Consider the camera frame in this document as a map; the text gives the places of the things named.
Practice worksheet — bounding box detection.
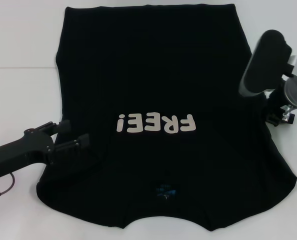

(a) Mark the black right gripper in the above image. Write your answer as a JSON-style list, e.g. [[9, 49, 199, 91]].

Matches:
[[265, 87, 286, 128]]

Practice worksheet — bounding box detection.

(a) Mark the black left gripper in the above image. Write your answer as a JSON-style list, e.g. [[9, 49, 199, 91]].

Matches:
[[0, 119, 91, 179]]

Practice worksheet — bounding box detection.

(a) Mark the black shirt with FREE print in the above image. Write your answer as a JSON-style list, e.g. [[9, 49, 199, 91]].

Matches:
[[35, 3, 297, 227]]

